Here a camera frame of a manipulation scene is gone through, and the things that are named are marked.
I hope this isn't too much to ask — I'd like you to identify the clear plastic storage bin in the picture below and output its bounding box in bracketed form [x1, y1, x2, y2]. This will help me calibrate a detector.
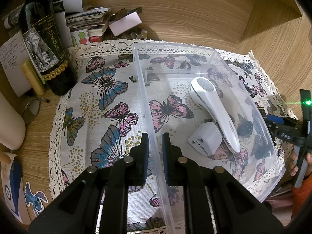
[132, 42, 285, 234]

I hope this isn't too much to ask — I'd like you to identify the blue cartoon sticker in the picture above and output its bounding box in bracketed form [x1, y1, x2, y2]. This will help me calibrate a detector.
[24, 181, 50, 216]

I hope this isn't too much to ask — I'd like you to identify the white rounded container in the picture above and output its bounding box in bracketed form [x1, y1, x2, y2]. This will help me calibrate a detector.
[0, 91, 26, 151]

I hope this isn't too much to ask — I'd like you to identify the small round mirror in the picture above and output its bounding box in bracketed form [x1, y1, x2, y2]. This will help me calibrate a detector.
[21, 97, 51, 125]

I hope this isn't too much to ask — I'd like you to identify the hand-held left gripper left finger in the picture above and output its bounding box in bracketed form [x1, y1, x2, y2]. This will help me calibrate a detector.
[29, 133, 150, 234]

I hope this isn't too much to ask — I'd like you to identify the pile of small metal pieces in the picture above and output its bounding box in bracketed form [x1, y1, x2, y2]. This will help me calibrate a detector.
[114, 28, 148, 41]

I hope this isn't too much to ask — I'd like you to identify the stack of papers and booklets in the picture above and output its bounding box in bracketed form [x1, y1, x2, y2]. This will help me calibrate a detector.
[47, 0, 112, 47]

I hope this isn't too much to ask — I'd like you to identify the white handwritten paper note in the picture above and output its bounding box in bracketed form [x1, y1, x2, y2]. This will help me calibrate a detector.
[0, 33, 33, 97]

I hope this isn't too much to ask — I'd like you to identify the blue and white card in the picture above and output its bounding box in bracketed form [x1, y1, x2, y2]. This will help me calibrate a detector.
[0, 151, 31, 225]

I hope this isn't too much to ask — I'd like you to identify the beige lip balm tube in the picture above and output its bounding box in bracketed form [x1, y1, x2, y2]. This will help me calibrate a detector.
[20, 59, 47, 97]

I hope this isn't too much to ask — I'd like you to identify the black angular object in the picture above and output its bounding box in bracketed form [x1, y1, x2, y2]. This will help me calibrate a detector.
[251, 136, 273, 159]

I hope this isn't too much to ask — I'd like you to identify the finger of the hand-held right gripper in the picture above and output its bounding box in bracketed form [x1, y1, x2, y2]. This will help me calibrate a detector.
[260, 107, 285, 128]

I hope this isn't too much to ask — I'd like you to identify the white travel plug adapter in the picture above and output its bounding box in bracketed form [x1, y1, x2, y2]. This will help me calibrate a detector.
[188, 122, 223, 156]

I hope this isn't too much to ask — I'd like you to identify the white handheld fabric shaver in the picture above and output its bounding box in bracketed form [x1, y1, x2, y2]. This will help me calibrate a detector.
[190, 77, 248, 155]

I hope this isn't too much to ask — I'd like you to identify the person's right forearm orange sleeve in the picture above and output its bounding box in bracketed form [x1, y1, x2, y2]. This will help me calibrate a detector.
[291, 173, 312, 225]

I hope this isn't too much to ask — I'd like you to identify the round black object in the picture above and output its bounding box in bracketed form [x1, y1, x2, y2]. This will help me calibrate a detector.
[237, 120, 253, 137]

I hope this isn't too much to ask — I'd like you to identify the butterfly print lace cloth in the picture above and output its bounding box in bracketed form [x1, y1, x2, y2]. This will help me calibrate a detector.
[48, 38, 297, 234]

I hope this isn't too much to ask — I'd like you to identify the pale pink note pad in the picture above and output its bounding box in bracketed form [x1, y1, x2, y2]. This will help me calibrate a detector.
[108, 12, 142, 37]

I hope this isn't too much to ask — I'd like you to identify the dark wine bottle elephant label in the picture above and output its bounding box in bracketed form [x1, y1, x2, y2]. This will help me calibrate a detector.
[18, 0, 79, 96]

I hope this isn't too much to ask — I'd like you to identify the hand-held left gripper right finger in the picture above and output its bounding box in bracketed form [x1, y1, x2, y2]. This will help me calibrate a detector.
[162, 133, 284, 234]

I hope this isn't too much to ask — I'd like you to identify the person's right hand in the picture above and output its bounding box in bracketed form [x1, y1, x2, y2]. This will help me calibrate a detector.
[290, 150, 312, 179]

